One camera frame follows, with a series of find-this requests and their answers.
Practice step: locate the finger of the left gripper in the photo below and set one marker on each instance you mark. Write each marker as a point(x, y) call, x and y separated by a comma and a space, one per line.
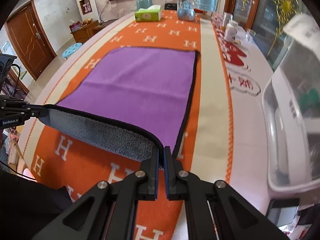
point(36, 111)

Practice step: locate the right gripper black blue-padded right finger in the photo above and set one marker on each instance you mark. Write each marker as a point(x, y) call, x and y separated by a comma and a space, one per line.
point(214, 210)

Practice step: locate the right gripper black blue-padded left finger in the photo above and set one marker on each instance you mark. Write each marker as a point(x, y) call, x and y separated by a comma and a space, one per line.
point(107, 211)

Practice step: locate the purple grey microfiber towel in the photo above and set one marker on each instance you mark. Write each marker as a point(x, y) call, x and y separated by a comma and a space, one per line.
point(134, 99)

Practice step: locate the blue round plastic stool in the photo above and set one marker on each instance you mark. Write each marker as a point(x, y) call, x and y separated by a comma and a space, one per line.
point(70, 50)

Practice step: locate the orange H-pattern blanket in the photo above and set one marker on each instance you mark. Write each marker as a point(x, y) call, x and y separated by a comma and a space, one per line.
point(56, 159)

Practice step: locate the black smartphone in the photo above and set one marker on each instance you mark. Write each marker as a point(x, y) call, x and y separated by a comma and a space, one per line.
point(282, 211)

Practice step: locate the brown wooden door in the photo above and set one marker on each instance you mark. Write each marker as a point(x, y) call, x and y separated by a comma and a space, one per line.
point(29, 40)

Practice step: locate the brown wooden tv cabinet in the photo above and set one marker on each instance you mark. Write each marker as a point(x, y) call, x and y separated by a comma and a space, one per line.
point(84, 33)

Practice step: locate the white countertop appliance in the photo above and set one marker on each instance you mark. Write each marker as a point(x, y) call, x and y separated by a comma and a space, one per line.
point(291, 111)

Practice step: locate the white printed tablecloth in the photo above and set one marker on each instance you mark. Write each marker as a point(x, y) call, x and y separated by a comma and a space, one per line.
point(250, 119)

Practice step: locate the teal kettle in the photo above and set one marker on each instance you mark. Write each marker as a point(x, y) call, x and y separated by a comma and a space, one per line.
point(143, 4)

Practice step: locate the green tissue box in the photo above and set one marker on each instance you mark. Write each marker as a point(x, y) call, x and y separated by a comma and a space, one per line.
point(150, 14)

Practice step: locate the small clear glass cup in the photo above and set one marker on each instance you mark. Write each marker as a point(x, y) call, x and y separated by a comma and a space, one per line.
point(250, 34)

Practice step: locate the white pill bottle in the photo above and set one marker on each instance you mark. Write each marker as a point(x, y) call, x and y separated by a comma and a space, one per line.
point(231, 31)

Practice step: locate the blue glass snow globe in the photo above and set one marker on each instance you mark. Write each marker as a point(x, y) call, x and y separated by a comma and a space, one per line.
point(185, 10)

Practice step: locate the pink pig figurine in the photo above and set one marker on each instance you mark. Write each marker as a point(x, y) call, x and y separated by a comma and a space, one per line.
point(216, 19)

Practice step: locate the clear glass jar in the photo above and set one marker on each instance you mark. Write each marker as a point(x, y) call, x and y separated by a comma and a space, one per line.
point(225, 20)

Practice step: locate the white cloth cover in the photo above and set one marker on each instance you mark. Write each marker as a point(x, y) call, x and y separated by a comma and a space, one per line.
point(304, 29)

